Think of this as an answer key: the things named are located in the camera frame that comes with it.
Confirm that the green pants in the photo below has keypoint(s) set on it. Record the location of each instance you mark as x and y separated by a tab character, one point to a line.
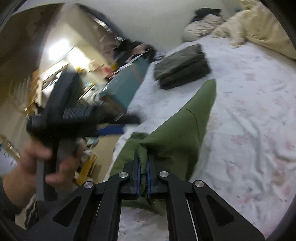
176	143

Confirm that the folded camouflage pants stack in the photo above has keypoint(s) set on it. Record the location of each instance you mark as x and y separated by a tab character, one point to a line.
182	67

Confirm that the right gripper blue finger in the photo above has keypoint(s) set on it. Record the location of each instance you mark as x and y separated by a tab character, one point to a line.
194	210
91	212

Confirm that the dark clothes on pillow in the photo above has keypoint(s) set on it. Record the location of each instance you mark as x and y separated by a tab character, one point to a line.
202	12

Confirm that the person's left hand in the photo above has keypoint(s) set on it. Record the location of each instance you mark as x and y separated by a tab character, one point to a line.
20	184

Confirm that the right gripper black blue finger seen externally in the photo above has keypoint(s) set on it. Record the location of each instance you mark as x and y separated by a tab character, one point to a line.
109	129

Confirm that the floral white bed sheet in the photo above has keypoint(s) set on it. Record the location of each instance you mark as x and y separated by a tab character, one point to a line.
248	152

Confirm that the pile of dark clothes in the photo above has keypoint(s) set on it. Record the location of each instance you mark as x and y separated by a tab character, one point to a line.
128	50

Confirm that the cream yellow duvet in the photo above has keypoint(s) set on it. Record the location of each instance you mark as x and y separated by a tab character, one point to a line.
256	23

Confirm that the white striped pillow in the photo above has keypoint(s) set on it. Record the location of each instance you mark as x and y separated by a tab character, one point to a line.
203	27

